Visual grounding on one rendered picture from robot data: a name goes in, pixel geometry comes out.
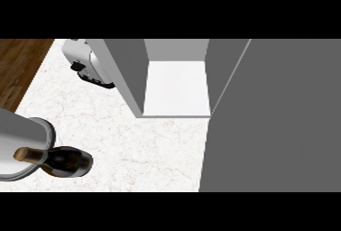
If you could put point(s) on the dark wine bottle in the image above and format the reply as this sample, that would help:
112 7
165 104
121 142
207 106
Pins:
67 161

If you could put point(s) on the white toaster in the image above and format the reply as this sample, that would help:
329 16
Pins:
84 61

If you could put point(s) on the dark grey cabinet door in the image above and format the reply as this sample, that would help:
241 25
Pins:
275 120

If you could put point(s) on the pale grey round container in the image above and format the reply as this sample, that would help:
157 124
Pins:
19 141

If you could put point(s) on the grey cabinet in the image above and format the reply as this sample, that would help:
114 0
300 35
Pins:
174 87

